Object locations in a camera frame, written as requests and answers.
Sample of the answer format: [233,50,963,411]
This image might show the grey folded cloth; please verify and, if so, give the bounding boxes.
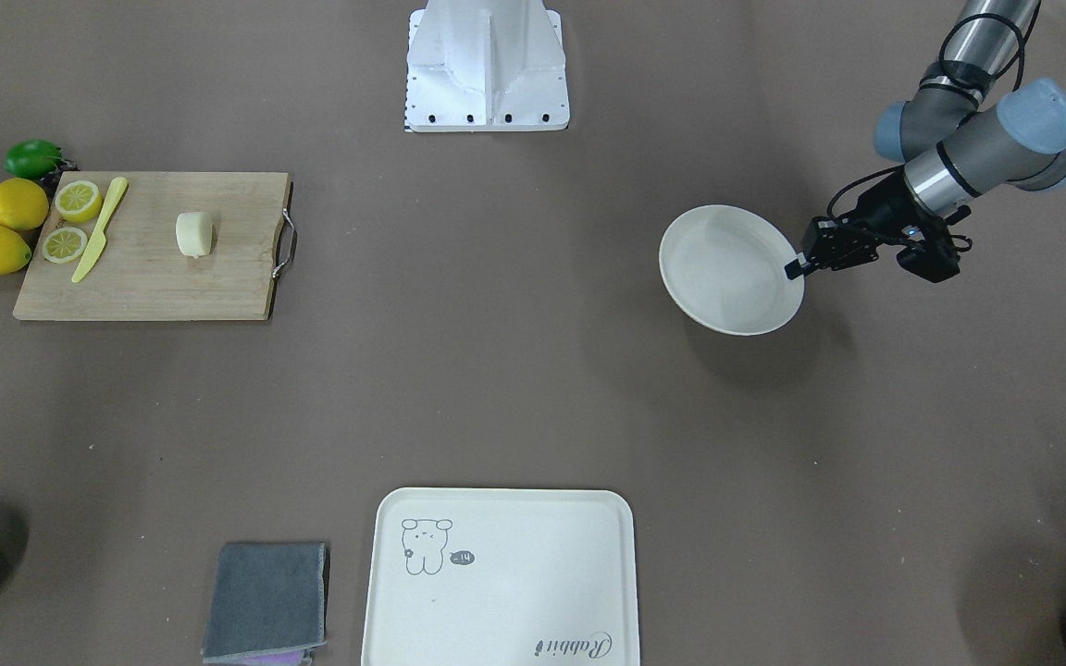
[201,541,328,665]

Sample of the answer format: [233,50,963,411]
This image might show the green lime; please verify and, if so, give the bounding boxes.
[3,139,65,180]

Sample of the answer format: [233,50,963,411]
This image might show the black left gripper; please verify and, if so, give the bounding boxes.
[784,167,973,283]

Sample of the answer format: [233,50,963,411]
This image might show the cream rectangular tray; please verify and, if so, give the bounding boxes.
[361,487,640,665]

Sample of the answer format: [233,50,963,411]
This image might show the lemon half slice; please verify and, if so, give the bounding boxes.
[37,225,88,265]
[54,179,104,225]

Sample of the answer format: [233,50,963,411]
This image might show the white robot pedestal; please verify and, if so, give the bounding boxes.
[403,1,571,132]

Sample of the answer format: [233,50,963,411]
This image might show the wooden cutting board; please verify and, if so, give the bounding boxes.
[13,172,292,322]

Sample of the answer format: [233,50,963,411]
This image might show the cream round plate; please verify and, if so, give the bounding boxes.
[657,205,805,337]

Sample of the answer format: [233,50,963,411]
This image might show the yellow plastic knife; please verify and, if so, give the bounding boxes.
[70,177,130,285]

